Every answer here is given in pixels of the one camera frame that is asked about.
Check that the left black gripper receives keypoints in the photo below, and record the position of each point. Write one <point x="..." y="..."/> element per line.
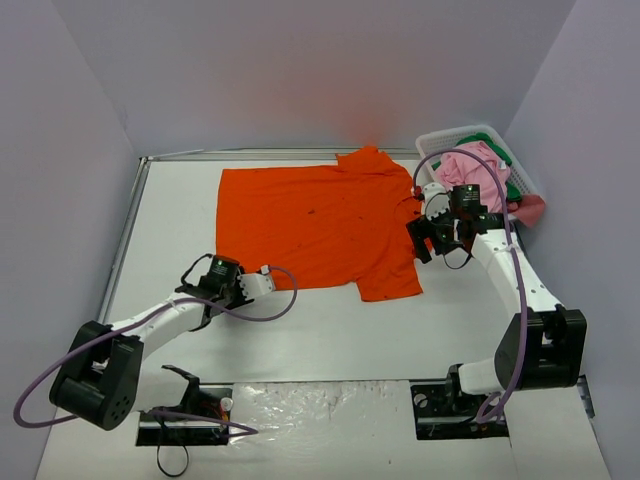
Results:
<point x="232" y="295"/>

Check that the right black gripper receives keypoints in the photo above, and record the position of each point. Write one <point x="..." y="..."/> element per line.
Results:
<point x="423" y="233"/>

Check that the orange t-shirt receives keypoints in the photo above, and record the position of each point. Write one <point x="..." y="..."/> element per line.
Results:
<point x="324" y="226"/>

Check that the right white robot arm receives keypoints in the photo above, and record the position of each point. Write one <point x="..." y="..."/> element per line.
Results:
<point x="543" y="343"/>

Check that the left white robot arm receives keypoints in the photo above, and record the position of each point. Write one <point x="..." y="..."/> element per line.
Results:
<point x="99" y="380"/>

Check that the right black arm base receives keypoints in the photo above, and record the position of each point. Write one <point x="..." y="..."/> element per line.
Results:
<point x="443" y="412"/>

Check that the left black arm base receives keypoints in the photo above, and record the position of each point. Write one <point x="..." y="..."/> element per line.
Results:
<point x="182" y="411"/>

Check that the white perforated plastic basket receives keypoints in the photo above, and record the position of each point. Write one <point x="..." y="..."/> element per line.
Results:
<point x="432" y="143"/>

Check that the green t-shirt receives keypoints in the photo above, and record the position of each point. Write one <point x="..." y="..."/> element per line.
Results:
<point x="492" y="145"/>

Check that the salmon pink t-shirt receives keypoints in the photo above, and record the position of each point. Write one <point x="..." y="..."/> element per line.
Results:
<point x="528" y="210"/>

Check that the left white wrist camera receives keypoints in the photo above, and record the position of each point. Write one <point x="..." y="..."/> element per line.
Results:
<point x="256" y="285"/>

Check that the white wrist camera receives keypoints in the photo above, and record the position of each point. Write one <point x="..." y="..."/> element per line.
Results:
<point x="256" y="285"/>
<point x="434" y="199"/>

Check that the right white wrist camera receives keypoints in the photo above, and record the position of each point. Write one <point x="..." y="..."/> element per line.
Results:
<point x="434" y="199"/>

